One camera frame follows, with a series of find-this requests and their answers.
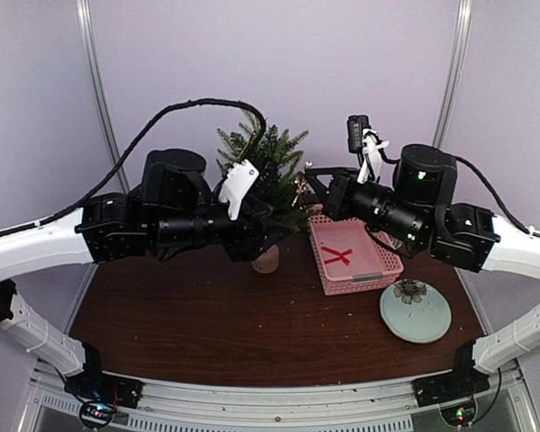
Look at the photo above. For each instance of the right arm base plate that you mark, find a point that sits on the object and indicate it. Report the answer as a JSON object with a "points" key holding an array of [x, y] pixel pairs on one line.
{"points": [[450, 386]]}

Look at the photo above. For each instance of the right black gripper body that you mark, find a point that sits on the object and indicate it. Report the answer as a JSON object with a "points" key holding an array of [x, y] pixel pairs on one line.
{"points": [[342, 208]]}

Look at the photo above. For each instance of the pink plastic basket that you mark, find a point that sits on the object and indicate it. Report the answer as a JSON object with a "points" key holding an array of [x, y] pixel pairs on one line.
{"points": [[371, 267]]}

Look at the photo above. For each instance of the right green circuit board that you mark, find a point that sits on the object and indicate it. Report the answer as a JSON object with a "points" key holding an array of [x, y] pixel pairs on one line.
{"points": [[459, 415]]}

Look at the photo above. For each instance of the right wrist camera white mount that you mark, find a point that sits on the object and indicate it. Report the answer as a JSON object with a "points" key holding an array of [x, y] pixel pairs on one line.
{"points": [[366, 143]]}

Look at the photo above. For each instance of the right aluminium frame post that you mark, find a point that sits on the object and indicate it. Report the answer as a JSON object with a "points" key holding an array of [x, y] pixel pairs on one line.
{"points": [[461, 36]]}

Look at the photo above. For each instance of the green circuit board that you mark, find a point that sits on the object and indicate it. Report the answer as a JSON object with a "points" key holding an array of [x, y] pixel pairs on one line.
{"points": [[459, 415], [94, 414]]}

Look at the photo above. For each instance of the front aluminium rail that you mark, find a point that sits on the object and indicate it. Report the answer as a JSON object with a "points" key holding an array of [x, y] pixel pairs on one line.
{"points": [[388, 405]]}

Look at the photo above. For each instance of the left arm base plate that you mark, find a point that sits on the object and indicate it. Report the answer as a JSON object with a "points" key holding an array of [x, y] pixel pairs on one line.
{"points": [[109, 389]]}

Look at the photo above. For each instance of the aluminium frame post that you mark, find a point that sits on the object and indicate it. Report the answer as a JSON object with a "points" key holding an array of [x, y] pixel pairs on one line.
{"points": [[461, 36], [86, 28]]}

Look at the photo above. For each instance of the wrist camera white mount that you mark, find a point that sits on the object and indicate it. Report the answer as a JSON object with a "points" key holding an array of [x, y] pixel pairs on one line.
{"points": [[366, 143], [241, 177]]}

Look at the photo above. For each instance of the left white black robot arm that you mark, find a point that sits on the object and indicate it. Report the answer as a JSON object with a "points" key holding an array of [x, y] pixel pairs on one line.
{"points": [[173, 210]]}

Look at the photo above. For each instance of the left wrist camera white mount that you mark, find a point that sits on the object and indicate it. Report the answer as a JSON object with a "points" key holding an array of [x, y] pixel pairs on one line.
{"points": [[241, 177]]}

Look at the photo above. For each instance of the red satin ribbon bow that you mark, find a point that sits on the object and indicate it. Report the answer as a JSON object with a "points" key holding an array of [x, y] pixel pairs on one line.
{"points": [[337, 256]]}

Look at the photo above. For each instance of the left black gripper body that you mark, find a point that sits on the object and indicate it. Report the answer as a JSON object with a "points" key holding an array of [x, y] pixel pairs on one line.
{"points": [[243, 245]]}

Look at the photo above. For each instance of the round wooden tree base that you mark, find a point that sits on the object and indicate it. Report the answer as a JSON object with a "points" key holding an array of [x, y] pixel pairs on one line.
{"points": [[268, 262]]}

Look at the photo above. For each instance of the small green christmas tree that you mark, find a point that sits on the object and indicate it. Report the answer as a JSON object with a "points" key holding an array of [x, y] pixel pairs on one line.
{"points": [[278, 192]]}

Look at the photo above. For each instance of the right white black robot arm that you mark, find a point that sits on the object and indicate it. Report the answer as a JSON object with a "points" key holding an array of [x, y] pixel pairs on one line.
{"points": [[418, 209]]}

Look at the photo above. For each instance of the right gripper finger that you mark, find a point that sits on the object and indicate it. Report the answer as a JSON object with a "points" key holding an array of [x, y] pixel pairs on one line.
{"points": [[320, 188], [331, 171]]}

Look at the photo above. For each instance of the left aluminium frame post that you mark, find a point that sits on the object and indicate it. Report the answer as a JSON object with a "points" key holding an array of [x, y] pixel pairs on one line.
{"points": [[86, 28]]}

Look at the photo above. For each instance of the left green circuit board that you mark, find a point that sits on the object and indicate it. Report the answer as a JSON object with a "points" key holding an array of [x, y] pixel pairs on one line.
{"points": [[94, 414]]}

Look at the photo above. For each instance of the pale green flower plate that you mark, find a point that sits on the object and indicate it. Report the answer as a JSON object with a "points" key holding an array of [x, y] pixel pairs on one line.
{"points": [[415, 311]]}

